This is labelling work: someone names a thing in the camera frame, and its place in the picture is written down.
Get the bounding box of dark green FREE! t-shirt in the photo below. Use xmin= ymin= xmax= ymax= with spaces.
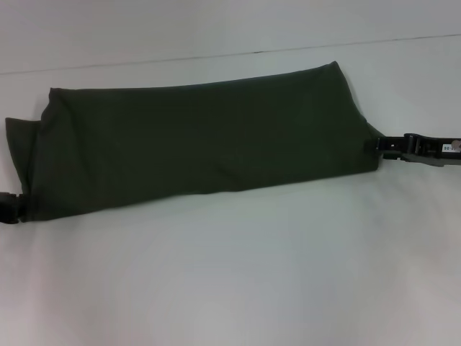
xmin=4 ymin=61 xmax=383 ymax=224

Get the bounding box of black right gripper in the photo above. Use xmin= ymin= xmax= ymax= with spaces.
xmin=362 ymin=133 xmax=461 ymax=169

